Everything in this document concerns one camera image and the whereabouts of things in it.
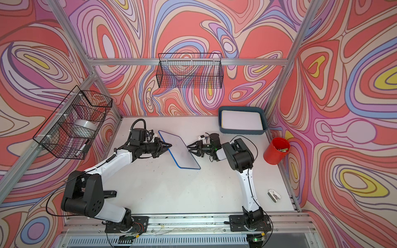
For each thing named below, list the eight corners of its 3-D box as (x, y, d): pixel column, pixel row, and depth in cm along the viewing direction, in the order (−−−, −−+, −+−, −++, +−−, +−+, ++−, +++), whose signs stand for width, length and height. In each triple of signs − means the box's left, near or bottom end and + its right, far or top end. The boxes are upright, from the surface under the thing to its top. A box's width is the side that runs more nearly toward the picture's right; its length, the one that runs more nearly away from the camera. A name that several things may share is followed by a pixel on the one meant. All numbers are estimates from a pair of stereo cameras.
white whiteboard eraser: (274, 203, 81) (276, 202, 79) (265, 193, 84) (266, 191, 83) (279, 198, 83) (281, 196, 81) (270, 188, 86) (272, 187, 84)
